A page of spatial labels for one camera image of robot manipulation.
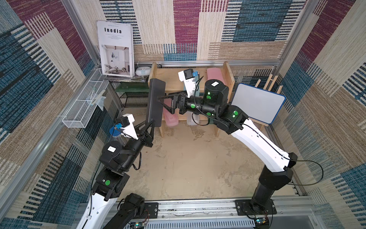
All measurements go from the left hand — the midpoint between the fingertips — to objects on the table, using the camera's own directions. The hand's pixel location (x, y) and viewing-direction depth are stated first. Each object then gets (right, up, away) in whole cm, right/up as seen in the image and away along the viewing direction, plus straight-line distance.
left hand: (151, 120), depth 58 cm
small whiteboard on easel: (+59, +10, +32) cm, 68 cm away
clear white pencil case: (+16, 0, +25) cm, 30 cm away
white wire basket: (-38, +4, +14) cm, 41 cm away
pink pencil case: (+6, 0, +25) cm, 26 cm away
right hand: (+5, +9, -5) cm, 12 cm away
